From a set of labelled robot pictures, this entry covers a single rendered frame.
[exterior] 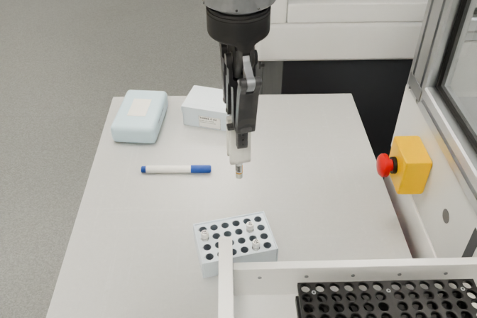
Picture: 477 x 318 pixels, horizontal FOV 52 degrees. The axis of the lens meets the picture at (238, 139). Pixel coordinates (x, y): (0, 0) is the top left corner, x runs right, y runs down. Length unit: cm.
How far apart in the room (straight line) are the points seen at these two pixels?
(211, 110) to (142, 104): 16
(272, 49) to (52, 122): 152
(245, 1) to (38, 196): 171
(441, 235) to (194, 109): 55
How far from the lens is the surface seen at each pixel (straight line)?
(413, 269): 71
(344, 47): 126
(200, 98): 110
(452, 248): 80
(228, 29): 56
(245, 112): 61
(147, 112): 108
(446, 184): 80
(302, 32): 122
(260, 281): 68
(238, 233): 84
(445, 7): 81
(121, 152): 105
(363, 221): 92
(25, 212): 211
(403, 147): 85
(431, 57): 85
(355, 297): 65
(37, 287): 185
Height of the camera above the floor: 143
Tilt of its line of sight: 39 degrees down
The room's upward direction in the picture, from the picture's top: straight up
